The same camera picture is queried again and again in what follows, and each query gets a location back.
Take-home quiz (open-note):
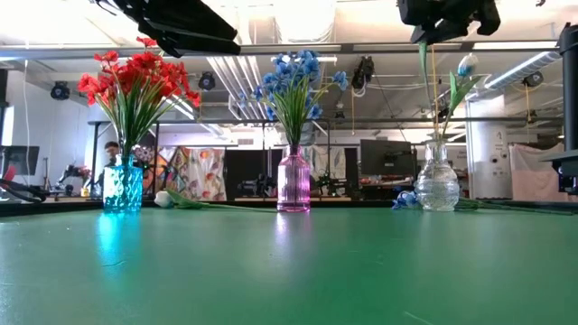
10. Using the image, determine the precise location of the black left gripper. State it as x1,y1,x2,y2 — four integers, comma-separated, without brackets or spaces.
94,0,242,59

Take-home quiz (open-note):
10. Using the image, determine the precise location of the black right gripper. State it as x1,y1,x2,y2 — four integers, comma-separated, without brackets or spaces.
396,0,501,45

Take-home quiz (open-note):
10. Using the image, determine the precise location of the white artificial tulip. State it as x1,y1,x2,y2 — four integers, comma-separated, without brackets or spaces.
154,188,277,214
417,41,442,145

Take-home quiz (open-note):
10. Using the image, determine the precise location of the white tulip with blue tint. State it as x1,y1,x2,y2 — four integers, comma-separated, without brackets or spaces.
440,52,482,145

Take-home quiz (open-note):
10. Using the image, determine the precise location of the blue artificial flower bunch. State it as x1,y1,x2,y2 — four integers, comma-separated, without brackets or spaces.
391,190,577,217
261,49,350,146
238,67,324,146

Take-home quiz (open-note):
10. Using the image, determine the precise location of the clear glass vase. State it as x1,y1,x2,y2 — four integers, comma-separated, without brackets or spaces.
414,140,461,212

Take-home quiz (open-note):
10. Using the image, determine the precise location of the teal glass vase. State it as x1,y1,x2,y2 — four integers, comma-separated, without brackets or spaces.
102,154,145,214

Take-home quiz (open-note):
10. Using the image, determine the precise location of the pink ribbed glass vase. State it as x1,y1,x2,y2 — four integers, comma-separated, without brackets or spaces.
276,144,312,213

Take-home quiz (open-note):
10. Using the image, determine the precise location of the black ceiling-hung device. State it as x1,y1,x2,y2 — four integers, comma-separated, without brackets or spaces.
197,71,217,91
50,80,71,101
350,56,376,91
523,70,545,88

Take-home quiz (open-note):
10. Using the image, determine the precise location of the wide white column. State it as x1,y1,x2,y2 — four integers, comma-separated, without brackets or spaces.
467,97,514,200

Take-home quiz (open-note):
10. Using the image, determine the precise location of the large dark background monitor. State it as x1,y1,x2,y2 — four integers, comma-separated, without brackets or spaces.
359,138,417,178

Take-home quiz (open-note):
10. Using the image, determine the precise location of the floral patterned cloth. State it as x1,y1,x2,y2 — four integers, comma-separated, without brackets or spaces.
162,146,227,202

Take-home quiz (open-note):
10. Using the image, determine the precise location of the person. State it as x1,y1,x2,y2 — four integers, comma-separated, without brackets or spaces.
103,140,122,169

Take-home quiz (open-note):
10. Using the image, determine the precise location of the pale pink sheet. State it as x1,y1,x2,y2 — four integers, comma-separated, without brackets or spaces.
509,143,565,202

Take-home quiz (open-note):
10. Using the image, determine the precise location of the small dark background monitor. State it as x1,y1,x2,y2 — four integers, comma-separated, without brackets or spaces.
0,144,41,177

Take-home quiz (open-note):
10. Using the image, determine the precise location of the green table mat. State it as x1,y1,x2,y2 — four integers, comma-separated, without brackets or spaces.
0,207,578,325

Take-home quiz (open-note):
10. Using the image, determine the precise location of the long grey ceiling light rail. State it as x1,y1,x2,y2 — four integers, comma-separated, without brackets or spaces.
0,42,561,58

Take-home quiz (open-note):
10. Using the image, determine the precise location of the yellow hanging rope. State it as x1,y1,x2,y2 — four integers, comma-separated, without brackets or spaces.
431,43,443,141

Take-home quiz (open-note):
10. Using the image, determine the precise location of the white flexible duct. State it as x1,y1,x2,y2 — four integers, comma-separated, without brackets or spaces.
482,50,562,91

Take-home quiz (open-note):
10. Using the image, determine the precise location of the black pipe frame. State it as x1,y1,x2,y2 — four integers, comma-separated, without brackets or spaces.
88,117,331,200

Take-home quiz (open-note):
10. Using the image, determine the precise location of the black upright post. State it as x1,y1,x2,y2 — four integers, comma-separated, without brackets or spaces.
559,22,578,153

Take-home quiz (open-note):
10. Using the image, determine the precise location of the black table frame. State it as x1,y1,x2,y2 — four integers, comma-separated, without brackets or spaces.
0,198,578,218

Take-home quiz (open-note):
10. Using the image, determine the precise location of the black curved cable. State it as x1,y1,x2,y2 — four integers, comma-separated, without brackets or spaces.
0,178,49,204

